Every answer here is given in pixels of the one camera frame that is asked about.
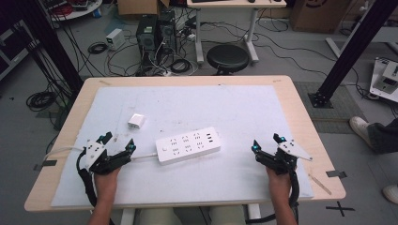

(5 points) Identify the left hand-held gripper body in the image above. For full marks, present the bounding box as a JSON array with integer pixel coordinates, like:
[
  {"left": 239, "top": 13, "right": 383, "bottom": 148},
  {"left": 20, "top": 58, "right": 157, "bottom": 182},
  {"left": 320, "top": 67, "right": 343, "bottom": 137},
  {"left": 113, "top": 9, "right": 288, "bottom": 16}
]
[{"left": 84, "top": 140, "right": 127, "bottom": 175}]

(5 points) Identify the white foam mat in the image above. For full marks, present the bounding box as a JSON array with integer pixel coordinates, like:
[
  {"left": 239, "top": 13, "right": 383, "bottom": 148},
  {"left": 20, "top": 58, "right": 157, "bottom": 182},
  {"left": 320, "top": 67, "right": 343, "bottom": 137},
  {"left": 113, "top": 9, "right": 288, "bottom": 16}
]
[{"left": 50, "top": 84, "right": 314, "bottom": 208}]

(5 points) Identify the white-legged desk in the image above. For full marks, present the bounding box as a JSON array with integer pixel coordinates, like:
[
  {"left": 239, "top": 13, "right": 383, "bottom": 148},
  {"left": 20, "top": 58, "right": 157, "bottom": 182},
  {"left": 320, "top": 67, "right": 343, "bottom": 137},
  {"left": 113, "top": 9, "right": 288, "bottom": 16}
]
[{"left": 186, "top": 0, "right": 288, "bottom": 65}]

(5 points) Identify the black tape cross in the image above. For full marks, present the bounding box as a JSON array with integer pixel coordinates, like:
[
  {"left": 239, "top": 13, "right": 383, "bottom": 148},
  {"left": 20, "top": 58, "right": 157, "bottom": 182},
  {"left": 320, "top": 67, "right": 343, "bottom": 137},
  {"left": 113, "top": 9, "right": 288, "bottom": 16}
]
[{"left": 325, "top": 201, "right": 356, "bottom": 218}]

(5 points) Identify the white device with boards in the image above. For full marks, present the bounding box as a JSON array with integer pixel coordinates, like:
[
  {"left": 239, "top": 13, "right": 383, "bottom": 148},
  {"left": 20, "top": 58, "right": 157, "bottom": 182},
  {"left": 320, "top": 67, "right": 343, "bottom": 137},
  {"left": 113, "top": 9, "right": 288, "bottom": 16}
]
[{"left": 369, "top": 56, "right": 398, "bottom": 104}]

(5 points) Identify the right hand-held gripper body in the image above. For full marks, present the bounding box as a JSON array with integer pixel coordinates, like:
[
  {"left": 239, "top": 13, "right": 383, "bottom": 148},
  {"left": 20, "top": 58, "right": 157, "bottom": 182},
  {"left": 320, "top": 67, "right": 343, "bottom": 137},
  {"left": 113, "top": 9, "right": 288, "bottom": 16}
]
[{"left": 256, "top": 139, "right": 314, "bottom": 175}]

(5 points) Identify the person's left leg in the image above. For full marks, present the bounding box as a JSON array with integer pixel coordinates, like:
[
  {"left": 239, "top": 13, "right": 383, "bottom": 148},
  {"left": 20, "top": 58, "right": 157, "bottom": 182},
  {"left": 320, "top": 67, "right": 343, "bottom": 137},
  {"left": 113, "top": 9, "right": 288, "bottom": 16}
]
[{"left": 133, "top": 207, "right": 176, "bottom": 225}]

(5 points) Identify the large cardboard box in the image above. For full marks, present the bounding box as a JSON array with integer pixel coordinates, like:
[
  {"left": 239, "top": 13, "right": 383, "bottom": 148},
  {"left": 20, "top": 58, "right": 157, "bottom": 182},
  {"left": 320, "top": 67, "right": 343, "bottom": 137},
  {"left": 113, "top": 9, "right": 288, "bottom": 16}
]
[{"left": 290, "top": 0, "right": 352, "bottom": 35}]

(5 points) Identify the coiled black cable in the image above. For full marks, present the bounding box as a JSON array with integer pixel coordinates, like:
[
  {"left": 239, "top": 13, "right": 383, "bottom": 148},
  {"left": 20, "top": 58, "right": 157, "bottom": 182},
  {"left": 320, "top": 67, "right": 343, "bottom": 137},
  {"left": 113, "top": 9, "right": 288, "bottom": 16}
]
[
  {"left": 169, "top": 58, "right": 193, "bottom": 75},
  {"left": 86, "top": 41, "right": 109, "bottom": 55},
  {"left": 25, "top": 90, "right": 59, "bottom": 113}
]

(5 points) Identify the person's right leg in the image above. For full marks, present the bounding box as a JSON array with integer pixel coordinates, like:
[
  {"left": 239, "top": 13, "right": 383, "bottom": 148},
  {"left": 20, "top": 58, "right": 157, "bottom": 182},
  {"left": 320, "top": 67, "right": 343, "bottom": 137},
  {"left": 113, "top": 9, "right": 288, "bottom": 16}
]
[{"left": 207, "top": 204, "right": 247, "bottom": 225}]

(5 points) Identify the dark floor mat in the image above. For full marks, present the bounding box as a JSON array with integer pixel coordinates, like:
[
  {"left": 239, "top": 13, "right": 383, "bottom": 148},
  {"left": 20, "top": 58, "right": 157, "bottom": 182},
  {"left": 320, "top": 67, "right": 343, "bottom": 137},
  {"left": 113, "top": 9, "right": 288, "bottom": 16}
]
[{"left": 293, "top": 81, "right": 370, "bottom": 135}]

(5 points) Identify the thin wooden stick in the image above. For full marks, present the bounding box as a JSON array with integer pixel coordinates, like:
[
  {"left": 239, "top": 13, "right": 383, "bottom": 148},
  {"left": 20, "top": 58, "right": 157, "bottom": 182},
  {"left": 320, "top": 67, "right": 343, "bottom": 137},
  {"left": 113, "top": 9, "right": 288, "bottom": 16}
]
[{"left": 308, "top": 173, "right": 333, "bottom": 196}]

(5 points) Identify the person's leg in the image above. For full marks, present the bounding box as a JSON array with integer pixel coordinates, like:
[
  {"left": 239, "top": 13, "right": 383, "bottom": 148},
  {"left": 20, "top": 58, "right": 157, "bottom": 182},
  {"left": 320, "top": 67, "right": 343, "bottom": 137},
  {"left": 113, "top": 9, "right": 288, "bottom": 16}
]
[
  {"left": 207, "top": 204, "right": 247, "bottom": 225},
  {"left": 133, "top": 207, "right": 176, "bottom": 225},
  {"left": 366, "top": 117, "right": 398, "bottom": 155}
]

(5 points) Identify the white charger plug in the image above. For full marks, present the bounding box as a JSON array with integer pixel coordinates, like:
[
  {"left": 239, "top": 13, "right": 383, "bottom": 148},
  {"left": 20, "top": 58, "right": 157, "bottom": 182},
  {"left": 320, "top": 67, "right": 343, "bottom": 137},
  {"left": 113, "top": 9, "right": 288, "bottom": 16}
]
[{"left": 127, "top": 112, "right": 146, "bottom": 130}]

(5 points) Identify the person's left hand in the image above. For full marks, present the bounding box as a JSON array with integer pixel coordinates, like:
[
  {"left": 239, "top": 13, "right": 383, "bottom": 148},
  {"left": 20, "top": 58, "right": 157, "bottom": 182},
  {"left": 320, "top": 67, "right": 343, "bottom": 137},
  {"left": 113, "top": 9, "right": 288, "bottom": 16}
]
[{"left": 93, "top": 166, "right": 122, "bottom": 203}]

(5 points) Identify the light wooden table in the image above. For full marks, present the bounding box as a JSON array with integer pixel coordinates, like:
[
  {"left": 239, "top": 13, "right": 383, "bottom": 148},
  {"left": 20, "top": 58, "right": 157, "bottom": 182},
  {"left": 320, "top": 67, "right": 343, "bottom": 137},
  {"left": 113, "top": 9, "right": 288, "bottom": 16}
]
[{"left": 23, "top": 74, "right": 347, "bottom": 214}]

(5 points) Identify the black metal frame post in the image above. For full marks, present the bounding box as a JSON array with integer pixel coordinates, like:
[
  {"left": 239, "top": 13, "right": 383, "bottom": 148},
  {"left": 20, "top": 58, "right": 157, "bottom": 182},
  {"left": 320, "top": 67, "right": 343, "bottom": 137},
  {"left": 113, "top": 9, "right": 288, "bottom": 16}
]
[
  {"left": 308, "top": 0, "right": 398, "bottom": 109},
  {"left": 13, "top": 0, "right": 84, "bottom": 95}
]

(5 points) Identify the black computer tower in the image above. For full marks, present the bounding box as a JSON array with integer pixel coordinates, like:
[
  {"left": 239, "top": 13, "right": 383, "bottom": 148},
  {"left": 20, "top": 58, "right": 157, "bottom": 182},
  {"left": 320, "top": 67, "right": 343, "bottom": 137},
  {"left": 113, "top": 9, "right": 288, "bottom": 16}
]
[
  {"left": 157, "top": 9, "right": 178, "bottom": 57},
  {"left": 135, "top": 13, "right": 160, "bottom": 68}
]

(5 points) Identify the round white table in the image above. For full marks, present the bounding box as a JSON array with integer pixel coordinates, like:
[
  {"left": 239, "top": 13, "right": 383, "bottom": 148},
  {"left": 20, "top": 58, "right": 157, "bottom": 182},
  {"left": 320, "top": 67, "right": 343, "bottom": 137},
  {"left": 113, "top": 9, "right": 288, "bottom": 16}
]
[{"left": 40, "top": 0, "right": 103, "bottom": 23}]

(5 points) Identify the white power supply box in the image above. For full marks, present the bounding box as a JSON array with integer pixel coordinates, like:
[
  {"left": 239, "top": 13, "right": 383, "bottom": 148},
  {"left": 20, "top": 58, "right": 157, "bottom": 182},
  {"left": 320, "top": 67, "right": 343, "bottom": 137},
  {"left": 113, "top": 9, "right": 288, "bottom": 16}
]
[{"left": 105, "top": 27, "right": 127, "bottom": 52}]

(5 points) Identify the white table leg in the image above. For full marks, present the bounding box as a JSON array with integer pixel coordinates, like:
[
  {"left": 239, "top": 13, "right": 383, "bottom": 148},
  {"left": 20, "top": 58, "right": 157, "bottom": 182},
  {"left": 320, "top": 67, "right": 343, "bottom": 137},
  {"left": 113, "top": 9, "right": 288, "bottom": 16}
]
[
  {"left": 247, "top": 203, "right": 263, "bottom": 221},
  {"left": 119, "top": 207, "right": 137, "bottom": 225}
]

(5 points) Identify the black tape strip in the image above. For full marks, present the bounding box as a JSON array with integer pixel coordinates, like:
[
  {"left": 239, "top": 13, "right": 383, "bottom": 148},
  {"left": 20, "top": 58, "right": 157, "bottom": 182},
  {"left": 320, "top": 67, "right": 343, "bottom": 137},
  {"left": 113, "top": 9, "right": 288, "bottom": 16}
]
[
  {"left": 33, "top": 159, "right": 58, "bottom": 172},
  {"left": 325, "top": 170, "right": 348, "bottom": 180}
]

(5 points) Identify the black round stool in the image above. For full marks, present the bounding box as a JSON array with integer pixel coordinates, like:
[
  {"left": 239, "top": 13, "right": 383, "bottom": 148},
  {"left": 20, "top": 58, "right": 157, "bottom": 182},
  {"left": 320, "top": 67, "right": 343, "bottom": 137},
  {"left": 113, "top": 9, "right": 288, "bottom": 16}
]
[{"left": 206, "top": 43, "right": 251, "bottom": 76}]

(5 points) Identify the white power strip cable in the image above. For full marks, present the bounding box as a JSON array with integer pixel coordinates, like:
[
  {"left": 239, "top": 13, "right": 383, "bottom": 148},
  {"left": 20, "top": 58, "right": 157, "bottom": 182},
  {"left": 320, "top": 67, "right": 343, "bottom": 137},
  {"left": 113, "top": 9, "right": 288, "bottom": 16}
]
[{"left": 42, "top": 145, "right": 160, "bottom": 162}]

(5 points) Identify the white power strip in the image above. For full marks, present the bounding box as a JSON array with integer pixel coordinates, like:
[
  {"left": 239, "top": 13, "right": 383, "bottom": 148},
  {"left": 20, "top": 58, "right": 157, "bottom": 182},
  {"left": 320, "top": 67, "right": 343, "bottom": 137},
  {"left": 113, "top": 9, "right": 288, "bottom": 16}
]
[{"left": 155, "top": 126, "right": 222, "bottom": 166}]

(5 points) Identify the person's right hand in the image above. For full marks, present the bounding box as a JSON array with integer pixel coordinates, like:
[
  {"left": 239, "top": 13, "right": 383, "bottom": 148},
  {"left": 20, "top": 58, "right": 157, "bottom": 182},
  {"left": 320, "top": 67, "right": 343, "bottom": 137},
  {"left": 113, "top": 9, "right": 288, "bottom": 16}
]
[{"left": 265, "top": 166, "right": 293, "bottom": 203}]

